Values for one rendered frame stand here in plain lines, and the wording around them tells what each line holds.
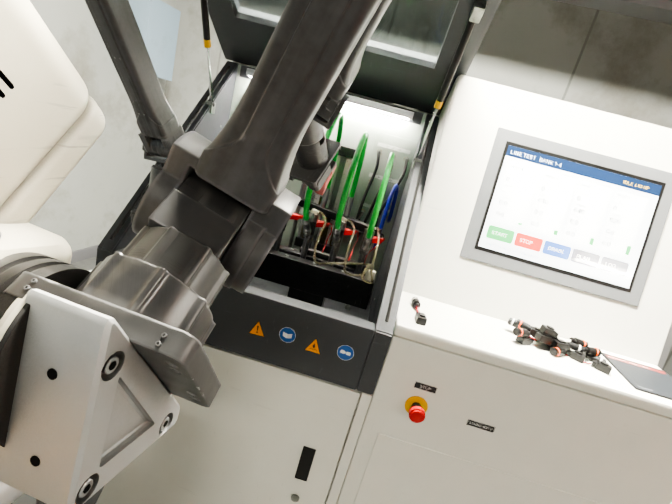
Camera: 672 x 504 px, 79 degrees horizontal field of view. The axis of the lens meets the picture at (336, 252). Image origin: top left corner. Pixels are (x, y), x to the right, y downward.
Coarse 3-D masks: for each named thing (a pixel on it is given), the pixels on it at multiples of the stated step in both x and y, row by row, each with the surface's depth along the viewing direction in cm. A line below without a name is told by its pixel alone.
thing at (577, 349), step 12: (516, 324) 99; (528, 324) 98; (528, 336) 95; (540, 336) 94; (552, 336) 95; (552, 348) 93; (564, 348) 94; (576, 348) 95; (588, 348) 95; (576, 360) 94; (600, 360) 94
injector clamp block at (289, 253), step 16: (272, 256) 110; (288, 256) 111; (256, 272) 112; (272, 272) 112; (288, 272) 111; (304, 272) 110; (320, 272) 110; (336, 272) 109; (352, 272) 115; (304, 288) 112; (320, 288) 111; (336, 288) 110; (352, 288) 110; (368, 288) 109; (320, 304) 112; (352, 304) 111
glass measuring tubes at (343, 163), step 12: (348, 156) 129; (336, 168) 134; (348, 168) 133; (336, 180) 132; (312, 192) 134; (336, 192) 134; (336, 204) 137; (300, 228) 140; (324, 228) 137; (300, 240) 139; (324, 240) 139
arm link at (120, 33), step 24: (96, 0) 63; (120, 0) 65; (96, 24) 67; (120, 24) 66; (120, 48) 69; (144, 48) 72; (120, 72) 72; (144, 72) 73; (144, 96) 75; (144, 120) 79; (168, 120) 81; (144, 144) 85; (168, 144) 83
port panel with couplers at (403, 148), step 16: (384, 144) 130; (400, 144) 130; (384, 160) 132; (400, 160) 131; (368, 176) 134; (400, 176) 132; (368, 192) 135; (400, 192) 134; (368, 208) 136; (384, 208) 136; (384, 224) 137
